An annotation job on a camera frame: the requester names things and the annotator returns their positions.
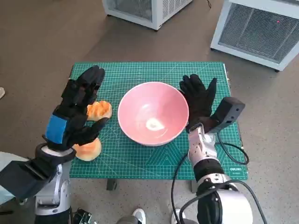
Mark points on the grey table leg bracket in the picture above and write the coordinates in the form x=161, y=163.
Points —
x=112, y=184
x=194, y=186

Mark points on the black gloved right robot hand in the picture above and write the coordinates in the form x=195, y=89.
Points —
x=198, y=100

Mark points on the pink bowl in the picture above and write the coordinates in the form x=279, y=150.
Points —
x=151, y=105

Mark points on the white mesh-panel cabinet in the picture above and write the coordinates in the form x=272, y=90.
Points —
x=158, y=14
x=254, y=32

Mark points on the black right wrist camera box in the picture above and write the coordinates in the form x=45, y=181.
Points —
x=230, y=112

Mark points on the person's beige shoe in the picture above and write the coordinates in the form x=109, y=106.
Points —
x=2, y=92

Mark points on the ridged oblong toy bread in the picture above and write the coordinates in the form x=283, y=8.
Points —
x=100, y=109

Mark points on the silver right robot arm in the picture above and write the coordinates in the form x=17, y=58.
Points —
x=210, y=172

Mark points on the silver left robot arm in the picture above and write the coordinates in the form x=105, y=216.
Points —
x=53, y=186

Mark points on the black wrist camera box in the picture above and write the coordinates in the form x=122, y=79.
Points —
x=21, y=177
x=230, y=112

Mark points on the green cutting mat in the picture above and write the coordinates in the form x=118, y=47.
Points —
x=140, y=72

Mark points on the round toy bread bun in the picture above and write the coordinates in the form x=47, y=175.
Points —
x=90, y=151

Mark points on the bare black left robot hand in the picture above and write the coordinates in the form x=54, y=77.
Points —
x=77, y=93

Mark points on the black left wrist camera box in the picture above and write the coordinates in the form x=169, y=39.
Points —
x=21, y=177

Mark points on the pale blue cloth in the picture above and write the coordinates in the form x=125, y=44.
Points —
x=7, y=156

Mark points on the person's white shoe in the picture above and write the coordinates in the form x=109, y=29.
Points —
x=139, y=215
x=175, y=215

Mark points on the black metal robot fixture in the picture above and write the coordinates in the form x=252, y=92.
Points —
x=83, y=217

